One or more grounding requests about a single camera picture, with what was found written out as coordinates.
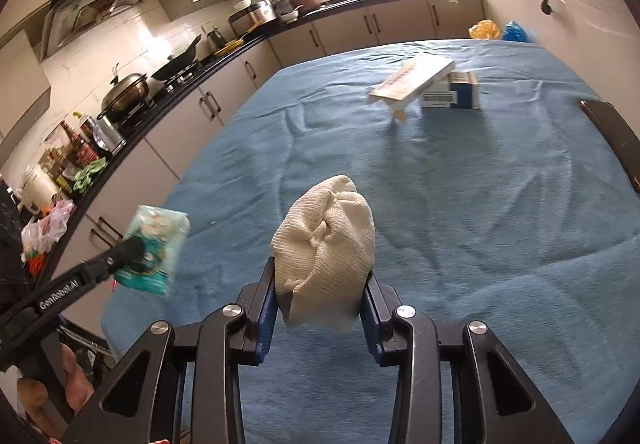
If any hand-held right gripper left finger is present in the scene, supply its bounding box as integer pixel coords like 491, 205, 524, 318
85, 258, 278, 444

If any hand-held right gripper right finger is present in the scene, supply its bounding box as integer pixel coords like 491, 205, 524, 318
361, 274, 576, 444

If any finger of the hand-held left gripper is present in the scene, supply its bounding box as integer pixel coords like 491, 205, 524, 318
27, 236, 148, 319

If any teal printed packet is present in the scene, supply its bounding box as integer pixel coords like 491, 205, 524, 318
114, 205, 191, 297

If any white knitted cloth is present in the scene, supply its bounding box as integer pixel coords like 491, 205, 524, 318
270, 175, 377, 331

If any person's left hand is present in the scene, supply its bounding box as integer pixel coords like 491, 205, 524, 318
17, 344, 96, 425

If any pink plastic bag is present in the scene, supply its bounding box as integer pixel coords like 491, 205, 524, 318
20, 199, 76, 255

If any white rice cooker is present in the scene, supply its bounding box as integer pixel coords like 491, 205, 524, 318
22, 166, 58, 215

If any green cloth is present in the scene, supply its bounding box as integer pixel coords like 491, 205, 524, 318
73, 158, 108, 192

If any group of condiment bottles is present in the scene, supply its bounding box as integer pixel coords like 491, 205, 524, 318
42, 111, 126, 185

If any steel pot with lid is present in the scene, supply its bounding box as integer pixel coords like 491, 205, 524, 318
97, 66, 151, 125

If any black wok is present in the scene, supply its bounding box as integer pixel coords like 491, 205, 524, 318
151, 34, 202, 80

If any blue and white box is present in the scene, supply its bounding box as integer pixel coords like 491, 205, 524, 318
421, 71, 481, 110

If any long white box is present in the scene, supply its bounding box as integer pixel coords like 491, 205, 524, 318
368, 54, 456, 125

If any silver rice cooker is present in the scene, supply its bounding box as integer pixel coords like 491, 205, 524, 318
229, 0, 276, 37

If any black smartphone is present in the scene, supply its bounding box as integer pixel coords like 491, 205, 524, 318
580, 98, 640, 192

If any yellow plastic bag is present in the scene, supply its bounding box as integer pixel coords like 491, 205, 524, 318
468, 20, 502, 40

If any blue plastic bag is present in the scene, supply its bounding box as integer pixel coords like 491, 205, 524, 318
501, 20, 533, 43

